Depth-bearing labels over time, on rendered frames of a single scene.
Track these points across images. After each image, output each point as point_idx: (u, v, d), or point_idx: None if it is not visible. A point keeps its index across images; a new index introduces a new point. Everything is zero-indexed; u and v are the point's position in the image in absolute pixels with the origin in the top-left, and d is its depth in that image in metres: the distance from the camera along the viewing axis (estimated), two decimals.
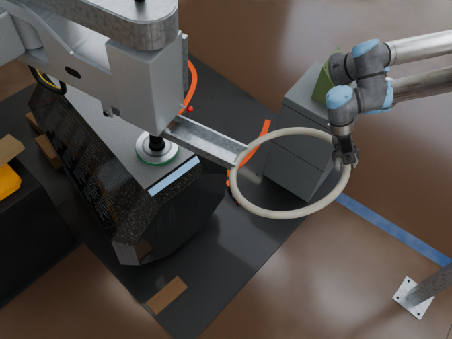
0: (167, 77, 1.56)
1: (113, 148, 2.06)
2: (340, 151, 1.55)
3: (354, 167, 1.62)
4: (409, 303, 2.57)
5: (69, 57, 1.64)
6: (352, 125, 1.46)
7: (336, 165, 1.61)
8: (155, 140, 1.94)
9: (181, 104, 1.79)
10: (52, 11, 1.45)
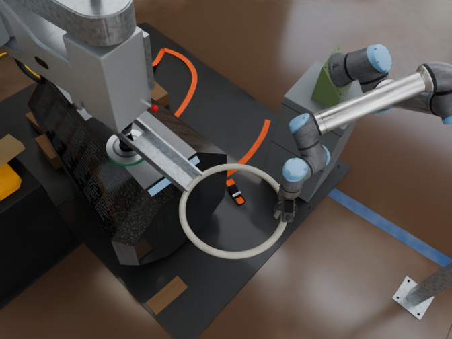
0: (126, 74, 1.56)
1: None
2: (282, 207, 1.75)
3: None
4: (409, 303, 2.57)
5: (36, 47, 1.66)
6: (298, 192, 1.65)
7: (275, 215, 1.82)
8: None
9: (146, 103, 1.77)
10: (15, 1, 1.47)
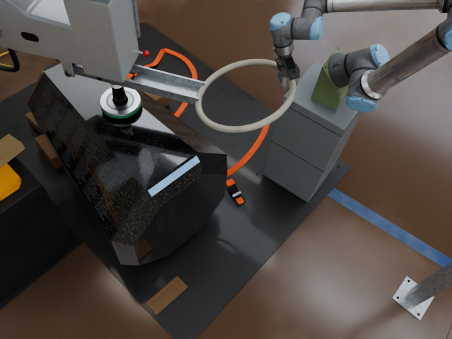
0: (123, 21, 1.73)
1: (113, 148, 2.06)
2: (284, 70, 1.88)
3: (296, 84, 1.97)
4: (409, 303, 2.57)
5: (25, 21, 1.74)
6: (292, 45, 1.79)
7: (283, 84, 1.94)
8: (118, 93, 2.10)
9: (137, 51, 1.96)
10: None
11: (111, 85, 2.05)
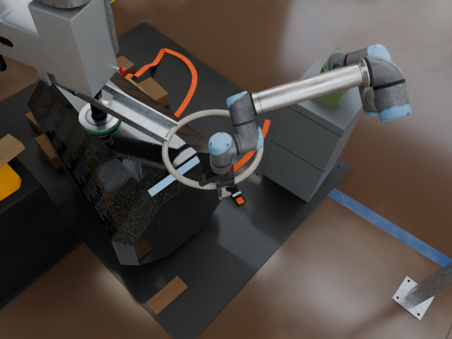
0: (93, 37, 1.66)
1: (113, 148, 2.06)
2: None
3: (218, 198, 1.84)
4: (409, 303, 2.57)
5: None
6: (214, 169, 1.65)
7: None
8: (95, 109, 2.06)
9: (114, 66, 1.89)
10: None
11: None
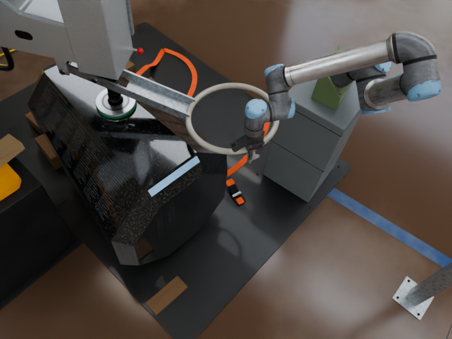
0: (116, 19, 1.74)
1: (113, 148, 2.06)
2: None
3: (247, 162, 2.01)
4: (409, 303, 2.57)
5: (18, 19, 1.75)
6: (250, 133, 1.82)
7: None
8: (114, 94, 2.13)
9: (131, 48, 1.96)
10: None
11: None
